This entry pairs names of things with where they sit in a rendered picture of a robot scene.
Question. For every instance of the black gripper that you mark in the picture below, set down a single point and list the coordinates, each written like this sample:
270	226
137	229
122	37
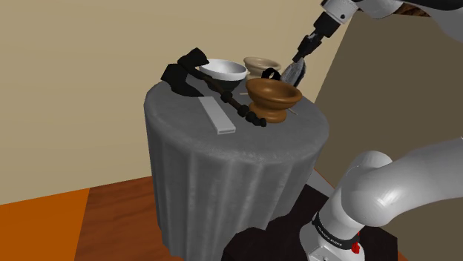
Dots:
326	24

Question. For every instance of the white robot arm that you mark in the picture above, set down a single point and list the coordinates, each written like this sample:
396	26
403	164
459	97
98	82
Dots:
379	188

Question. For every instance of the grey crumpled object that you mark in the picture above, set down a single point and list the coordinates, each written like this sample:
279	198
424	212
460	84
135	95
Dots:
293	74

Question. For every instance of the beige bowl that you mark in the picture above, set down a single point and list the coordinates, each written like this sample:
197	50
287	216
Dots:
257	65

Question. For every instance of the brown wooden bowl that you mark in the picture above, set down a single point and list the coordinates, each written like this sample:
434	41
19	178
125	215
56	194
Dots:
273	94

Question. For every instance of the white bowl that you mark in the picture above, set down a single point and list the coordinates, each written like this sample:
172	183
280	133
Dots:
222	70

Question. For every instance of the grey flat bar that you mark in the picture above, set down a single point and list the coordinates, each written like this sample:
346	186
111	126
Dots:
217	115

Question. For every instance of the black axe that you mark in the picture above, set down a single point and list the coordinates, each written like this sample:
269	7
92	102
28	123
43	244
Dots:
181	77

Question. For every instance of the round table with grey cloth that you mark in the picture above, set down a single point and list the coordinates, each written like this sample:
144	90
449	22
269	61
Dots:
231	170

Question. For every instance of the dark robot stand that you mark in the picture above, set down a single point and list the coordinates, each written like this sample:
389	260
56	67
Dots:
275	238

